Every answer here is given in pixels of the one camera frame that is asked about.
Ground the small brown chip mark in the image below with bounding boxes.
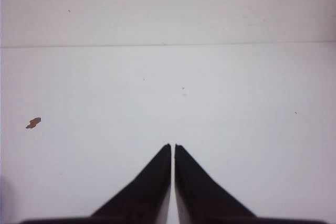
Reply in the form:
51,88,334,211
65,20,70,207
26,117,41,129

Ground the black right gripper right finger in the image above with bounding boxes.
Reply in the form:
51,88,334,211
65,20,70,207
174,144,258,224

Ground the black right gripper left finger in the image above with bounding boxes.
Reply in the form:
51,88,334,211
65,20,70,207
90,143,172,224

